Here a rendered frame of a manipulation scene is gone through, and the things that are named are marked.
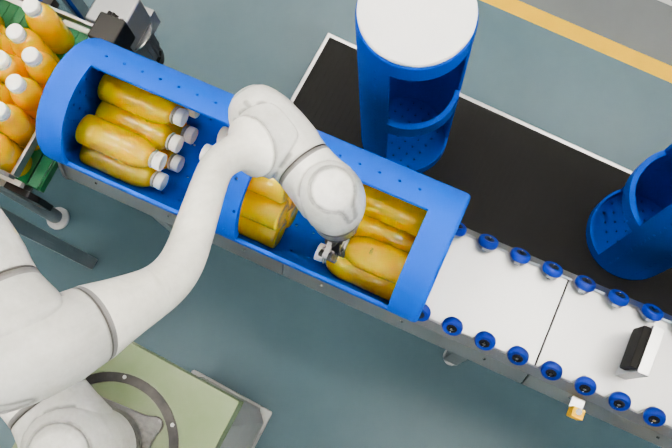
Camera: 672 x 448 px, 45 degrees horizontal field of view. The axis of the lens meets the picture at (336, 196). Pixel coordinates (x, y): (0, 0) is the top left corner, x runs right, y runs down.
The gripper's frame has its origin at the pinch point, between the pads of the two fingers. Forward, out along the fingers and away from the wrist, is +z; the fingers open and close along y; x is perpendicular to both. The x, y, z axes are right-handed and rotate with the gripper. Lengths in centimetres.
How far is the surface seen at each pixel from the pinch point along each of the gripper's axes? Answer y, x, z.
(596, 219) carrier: 56, -60, 97
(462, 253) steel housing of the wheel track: 11.9, -23.5, 20.6
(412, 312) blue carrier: -7.5, -18.6, -1.2
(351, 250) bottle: -0.9, -2.5, 0.9
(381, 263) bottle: -0.9, -9.2, 0.2
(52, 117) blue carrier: -2, 63, -8
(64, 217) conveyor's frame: -14, 106, 112
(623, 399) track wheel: -4, -65, 15
